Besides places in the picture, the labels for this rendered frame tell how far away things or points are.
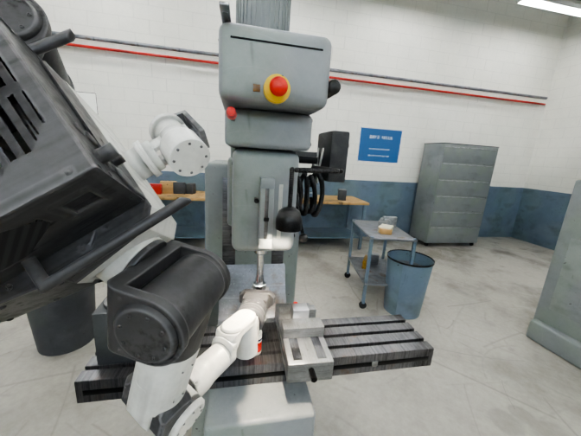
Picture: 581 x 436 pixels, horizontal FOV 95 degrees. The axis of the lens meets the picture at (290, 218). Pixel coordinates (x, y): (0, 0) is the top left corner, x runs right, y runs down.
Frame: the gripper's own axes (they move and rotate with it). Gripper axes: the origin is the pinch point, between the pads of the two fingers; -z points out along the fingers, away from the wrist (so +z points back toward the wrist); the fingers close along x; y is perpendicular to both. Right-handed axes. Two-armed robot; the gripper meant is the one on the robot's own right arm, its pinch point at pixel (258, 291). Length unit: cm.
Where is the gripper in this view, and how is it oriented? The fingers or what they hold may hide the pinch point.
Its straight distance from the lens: 101.3
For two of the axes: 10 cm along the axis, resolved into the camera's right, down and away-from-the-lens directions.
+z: -0.5, 2.2, -9.7
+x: -10.0, -0.7, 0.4
